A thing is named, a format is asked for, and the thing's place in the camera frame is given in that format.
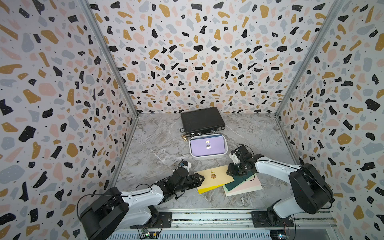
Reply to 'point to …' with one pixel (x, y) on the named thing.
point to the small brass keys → (184, 137)
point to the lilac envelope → (214, 145)
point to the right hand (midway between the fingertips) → (228, 172)
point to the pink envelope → (248, 184)
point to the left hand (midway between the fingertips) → (203, 180)
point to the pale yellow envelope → (215, 177)
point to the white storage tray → (211, 156)
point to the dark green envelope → (238, 180)
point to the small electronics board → (145, 234)
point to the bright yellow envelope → (203, 190)
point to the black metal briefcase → (203, 121)
